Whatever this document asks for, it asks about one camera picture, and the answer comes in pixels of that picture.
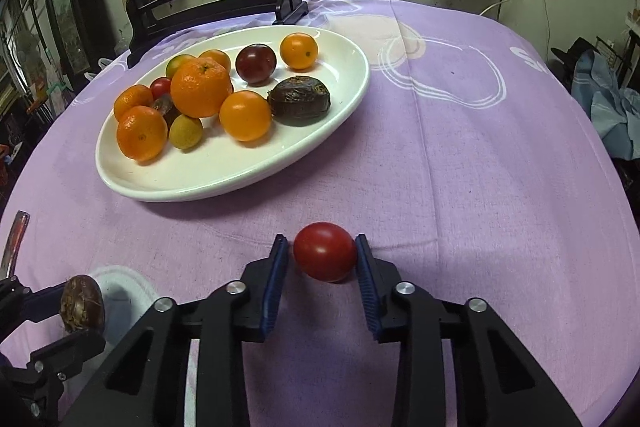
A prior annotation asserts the large orange mandarin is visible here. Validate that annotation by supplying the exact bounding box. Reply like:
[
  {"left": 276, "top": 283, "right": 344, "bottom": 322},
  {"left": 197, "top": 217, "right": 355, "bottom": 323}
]
[{"left": 170, "top": 59, "right": 234, "bottom": 118}]

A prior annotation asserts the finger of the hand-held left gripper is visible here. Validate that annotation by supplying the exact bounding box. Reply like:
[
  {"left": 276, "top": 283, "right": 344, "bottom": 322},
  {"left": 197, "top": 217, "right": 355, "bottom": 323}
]
[
  {"left": 0, "top": 276, "right": 68, "bottom": 343},
  {"left": 27, "top": 328, "right": 107, "bottom": 380}
]

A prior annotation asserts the large red tomato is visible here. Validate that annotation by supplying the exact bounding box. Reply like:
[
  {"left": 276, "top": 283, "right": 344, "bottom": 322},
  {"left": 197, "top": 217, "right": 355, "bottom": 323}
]
[{"left": 293, "top": 222, "right": 358, "bottom": 284}]

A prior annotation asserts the white oval plate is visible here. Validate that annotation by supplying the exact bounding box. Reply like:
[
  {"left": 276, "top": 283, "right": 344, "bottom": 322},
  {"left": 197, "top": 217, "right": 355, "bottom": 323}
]
[{"left": 95, "top": 25, "right": 371, "bottom": 202}]

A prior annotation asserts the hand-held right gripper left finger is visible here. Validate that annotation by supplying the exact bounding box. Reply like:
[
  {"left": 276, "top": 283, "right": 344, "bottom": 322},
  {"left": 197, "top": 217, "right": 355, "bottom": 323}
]
[{"left": 60, "top": 234, "right": 291, "bottom": 427}]

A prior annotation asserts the white plastic bag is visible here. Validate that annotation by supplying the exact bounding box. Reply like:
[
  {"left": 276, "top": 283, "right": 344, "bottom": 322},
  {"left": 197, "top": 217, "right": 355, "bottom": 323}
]
[{"left": 85, "top": 57, "right": 118, "bottom": 82}]

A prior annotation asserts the red smartphone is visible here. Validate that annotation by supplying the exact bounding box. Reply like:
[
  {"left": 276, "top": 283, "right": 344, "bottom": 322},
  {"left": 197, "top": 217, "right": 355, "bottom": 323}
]
[{"left": 0, "top": 210, "right": 31, "bottom": 278}]

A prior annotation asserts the red cherry tomato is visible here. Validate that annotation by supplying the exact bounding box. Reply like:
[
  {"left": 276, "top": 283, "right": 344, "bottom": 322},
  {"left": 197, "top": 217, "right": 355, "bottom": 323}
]
[{"left": 149, "top": 77, "right": 173, "bottom": 100}]

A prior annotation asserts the small round kumquat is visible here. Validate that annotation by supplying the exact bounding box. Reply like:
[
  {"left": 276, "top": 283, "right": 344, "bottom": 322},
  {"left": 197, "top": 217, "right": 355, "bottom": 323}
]
[
  {"left": 279, "top": 33, "right": 319, "bottom": 72},
  {"left": 198, "top": 49, "right": 232, "bottom": 75}
]

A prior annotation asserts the greenish yellow tomato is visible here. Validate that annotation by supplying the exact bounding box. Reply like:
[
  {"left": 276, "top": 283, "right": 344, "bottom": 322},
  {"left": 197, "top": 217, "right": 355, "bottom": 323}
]
[{"left": 166, "top": 54, "right": 198, "bottom": 79}]

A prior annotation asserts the dark red plum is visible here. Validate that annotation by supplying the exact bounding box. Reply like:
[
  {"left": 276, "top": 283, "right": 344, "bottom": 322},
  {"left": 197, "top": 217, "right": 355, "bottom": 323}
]
[{"left": 235, "top": 44, "right": 277, "bottom": 86}]

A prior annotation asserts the purple tablecloth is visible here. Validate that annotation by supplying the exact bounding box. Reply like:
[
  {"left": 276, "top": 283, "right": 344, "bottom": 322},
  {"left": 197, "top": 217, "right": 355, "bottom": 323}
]
[{"left": 0, "top": 0, "right": 633, "bottom": 427}]

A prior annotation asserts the blue cloth pile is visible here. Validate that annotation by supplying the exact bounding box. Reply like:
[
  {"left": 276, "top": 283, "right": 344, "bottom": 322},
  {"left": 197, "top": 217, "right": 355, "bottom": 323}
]
[{"left": 570, "top": 49, "right": 640, "bottom": 162}]

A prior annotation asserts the smooth orange tomato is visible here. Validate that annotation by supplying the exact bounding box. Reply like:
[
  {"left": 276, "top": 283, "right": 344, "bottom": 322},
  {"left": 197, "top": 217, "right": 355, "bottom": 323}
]
[{"left": 219, "top": 90, "right": 273, "bottom": 142}]

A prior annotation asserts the standing fan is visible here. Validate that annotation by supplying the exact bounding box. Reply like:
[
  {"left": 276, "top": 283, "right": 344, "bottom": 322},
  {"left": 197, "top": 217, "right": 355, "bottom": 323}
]
[{"left": 10, "top": 29, "right": 46, "bottom": 72}]

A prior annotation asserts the yellow-green jujube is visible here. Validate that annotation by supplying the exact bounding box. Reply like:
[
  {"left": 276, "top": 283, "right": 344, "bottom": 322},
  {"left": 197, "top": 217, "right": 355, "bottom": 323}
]
[{"left": 169, "top": 115, "right": 204, "bottom": 150}]

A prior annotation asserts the purplish dark water chestnut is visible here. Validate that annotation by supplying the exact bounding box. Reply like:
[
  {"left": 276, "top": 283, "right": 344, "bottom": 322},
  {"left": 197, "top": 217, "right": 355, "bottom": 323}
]
[{"left": 60, "top": 275, "right": 106, "bottom": 334}]

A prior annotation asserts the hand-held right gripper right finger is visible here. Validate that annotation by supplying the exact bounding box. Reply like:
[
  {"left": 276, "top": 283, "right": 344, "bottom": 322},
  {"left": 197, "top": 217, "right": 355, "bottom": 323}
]
[{"left": 354, "top": 234, "right": 583, "bottom": 427}]

